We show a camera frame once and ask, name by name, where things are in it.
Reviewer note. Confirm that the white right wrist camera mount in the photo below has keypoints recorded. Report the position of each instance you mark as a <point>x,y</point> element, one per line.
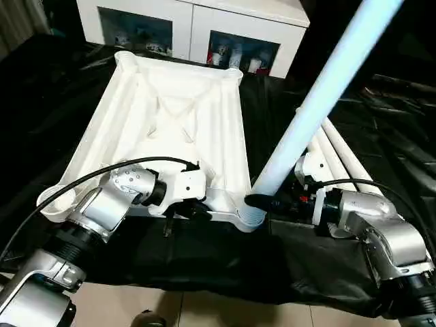
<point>313,167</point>

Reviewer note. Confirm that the black table mat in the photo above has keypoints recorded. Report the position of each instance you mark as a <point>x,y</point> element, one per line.
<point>221,259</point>

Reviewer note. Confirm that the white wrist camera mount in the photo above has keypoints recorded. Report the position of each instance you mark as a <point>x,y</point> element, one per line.
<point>187,184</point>
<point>313,167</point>

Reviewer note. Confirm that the grey curtain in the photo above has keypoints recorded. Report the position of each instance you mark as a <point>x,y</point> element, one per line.
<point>15,27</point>

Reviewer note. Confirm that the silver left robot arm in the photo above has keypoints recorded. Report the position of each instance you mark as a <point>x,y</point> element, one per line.
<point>102,204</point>

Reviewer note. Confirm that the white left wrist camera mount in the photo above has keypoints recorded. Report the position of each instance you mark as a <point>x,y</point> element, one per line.
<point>187,184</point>

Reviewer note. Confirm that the white glass-door cabinet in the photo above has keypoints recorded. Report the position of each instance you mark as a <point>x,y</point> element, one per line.
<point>190,24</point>

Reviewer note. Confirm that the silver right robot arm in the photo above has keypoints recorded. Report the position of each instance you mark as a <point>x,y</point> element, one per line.
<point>381,231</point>

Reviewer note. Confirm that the white plastic table top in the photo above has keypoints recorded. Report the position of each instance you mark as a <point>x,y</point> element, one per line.
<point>170,95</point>

